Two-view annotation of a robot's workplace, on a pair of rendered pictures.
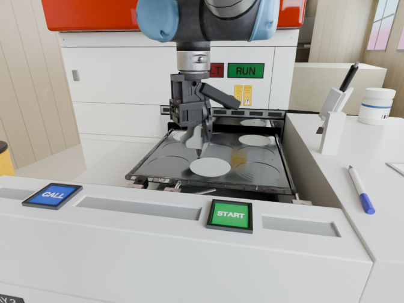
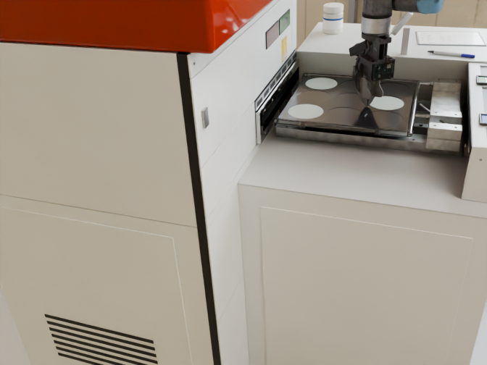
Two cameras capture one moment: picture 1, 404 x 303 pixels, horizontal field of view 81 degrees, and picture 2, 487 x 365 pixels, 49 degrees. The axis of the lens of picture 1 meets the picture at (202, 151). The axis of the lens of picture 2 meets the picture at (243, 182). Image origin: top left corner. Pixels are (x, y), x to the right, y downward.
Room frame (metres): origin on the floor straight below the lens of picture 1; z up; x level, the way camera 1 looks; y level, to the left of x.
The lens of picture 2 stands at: (0.68, 1.43, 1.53)
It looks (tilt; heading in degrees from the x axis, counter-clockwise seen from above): 32 degrees down; 281
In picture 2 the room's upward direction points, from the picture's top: 3 degrees counter-clockwise
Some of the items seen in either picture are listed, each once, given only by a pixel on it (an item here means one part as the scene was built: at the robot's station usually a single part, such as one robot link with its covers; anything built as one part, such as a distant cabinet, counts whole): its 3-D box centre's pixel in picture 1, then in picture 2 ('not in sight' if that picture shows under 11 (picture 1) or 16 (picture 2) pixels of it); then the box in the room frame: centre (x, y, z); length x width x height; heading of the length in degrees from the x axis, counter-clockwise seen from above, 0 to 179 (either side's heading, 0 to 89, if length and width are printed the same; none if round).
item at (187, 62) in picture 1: (193, 62); (377, 24); (0.56, 0.02, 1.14); 0.08 x 0.08 x 0.05
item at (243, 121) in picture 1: (219, 129); (279, 97); (0.83, -0.06, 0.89); 0.44 x 0.02 x 0.10; 80
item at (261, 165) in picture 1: (216, 151); (350, 100); (0.62, -0.04, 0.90); 0.34 x 0.34 x 0.01; 80
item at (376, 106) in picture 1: (375, 106); (333, 18); (0.68, -0.50, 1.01); 0.07 x 0.07 x 0.10
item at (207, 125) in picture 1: (204, 124); not in sight; (0.56, -0.01, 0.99); 0.05 x 0.02 x 0.09; 26
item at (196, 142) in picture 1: (195, 142); (376, 91); (0.55, 0.02, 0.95); 0.06 x 0.03 x 0.09; 116
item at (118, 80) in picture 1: (172, 92); (255, 78); (0.87, 0.11, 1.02); 0.81 x 0.03 x 0.40; 80
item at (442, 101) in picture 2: not in sight; (444, 116); (0.36, -0.01, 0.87); 0.36 x 0.08 x 0.03; 80
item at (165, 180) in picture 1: (206, 184); (414, 106); (0.44, -0.01, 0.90); 0.38 x 0.01 x 0.01; 80
